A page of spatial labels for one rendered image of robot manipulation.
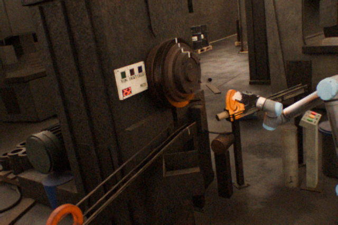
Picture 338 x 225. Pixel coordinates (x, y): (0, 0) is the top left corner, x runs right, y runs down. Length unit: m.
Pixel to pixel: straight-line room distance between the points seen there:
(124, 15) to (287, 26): 3.03
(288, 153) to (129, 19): 1.62
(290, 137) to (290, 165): 0.25
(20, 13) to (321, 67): 4.84
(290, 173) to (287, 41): 2.33
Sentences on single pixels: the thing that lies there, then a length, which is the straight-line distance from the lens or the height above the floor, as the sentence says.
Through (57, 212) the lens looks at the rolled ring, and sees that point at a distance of 1.54.
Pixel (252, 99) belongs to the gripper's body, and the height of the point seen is 0.84.
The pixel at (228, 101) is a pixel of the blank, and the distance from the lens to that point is 2.33.
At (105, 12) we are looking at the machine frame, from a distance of 1.85.
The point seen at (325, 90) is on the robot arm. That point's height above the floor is 0.98.
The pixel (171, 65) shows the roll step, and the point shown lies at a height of 1.19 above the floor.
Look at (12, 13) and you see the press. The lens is 6.04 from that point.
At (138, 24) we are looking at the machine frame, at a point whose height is 1.47.
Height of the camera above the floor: 1.48
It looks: 17 degrees down
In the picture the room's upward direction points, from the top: 8 degrees counter-clockwise
